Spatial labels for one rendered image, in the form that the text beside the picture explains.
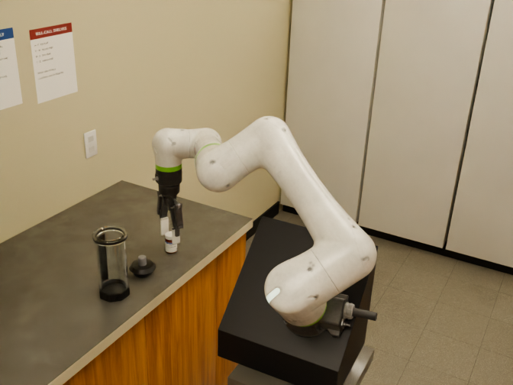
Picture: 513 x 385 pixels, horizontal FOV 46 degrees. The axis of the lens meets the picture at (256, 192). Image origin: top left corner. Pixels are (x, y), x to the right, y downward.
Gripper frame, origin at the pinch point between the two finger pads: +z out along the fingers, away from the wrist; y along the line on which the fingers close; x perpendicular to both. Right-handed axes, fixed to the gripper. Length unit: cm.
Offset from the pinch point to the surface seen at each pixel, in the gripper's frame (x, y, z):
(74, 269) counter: -34.0, -7.9, 8.0
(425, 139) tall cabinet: 213, -49, 21
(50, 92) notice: -19, -57, -41
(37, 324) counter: -55, 15, 8
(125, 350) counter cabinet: -31.6, 25.3, 22.0
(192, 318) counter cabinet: 3.3, 9.9, 33.8
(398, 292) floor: 168, -17, 102
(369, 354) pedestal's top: 19, 83, 8
